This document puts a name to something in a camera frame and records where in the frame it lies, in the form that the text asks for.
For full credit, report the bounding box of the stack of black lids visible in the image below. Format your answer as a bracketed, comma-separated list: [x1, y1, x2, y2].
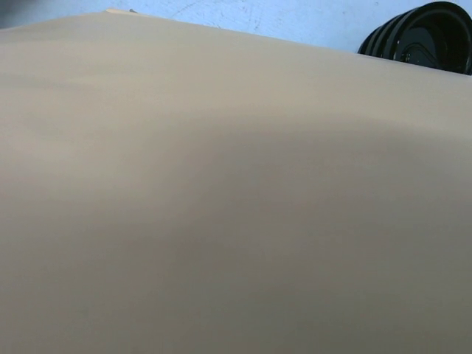
[358, 1, 471, 75]

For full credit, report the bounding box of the brown paper bag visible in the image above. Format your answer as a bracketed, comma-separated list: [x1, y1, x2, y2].
[1, 10, 471, 353]

